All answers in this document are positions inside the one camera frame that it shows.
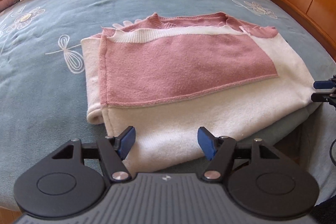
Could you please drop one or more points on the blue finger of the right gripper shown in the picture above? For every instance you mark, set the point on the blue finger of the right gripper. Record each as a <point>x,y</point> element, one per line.
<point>326,84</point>
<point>323,97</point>

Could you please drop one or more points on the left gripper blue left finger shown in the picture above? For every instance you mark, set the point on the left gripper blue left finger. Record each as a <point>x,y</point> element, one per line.
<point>113,151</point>

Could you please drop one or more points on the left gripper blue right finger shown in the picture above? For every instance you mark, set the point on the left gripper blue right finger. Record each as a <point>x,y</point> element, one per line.
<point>219,151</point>

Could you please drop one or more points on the pink and cream knit sweater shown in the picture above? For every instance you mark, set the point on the pink and cream knit sweater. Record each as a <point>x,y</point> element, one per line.
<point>167,77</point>

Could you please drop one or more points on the blue floral bed sheet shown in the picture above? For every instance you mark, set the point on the blue floral bed sheet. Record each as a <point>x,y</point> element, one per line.
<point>43,90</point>

